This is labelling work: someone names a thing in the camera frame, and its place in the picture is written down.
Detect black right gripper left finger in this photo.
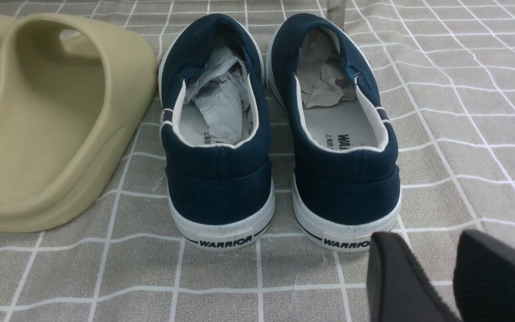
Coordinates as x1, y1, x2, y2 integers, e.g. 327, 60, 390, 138
367, 232, 460, 322

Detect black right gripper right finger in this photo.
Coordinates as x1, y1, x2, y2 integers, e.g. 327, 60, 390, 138
452, 229, 515, 322

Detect navy slip-on shoe right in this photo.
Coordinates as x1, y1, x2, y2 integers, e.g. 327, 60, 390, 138
266, 13, 402, 253

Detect navy slip-on shoe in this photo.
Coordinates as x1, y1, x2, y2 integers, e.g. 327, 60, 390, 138
159, 13, 274, 251
266, 13, 402, 253

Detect navy slip-on shoe left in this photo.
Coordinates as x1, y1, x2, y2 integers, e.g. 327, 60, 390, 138
159, 13, 274, 251

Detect grey checked tablecloth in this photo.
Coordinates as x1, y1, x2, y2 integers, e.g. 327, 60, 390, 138
0, 0, 515, 322

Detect olive foam slipper right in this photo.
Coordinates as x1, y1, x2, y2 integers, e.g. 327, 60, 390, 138
0, 13, 157, 233

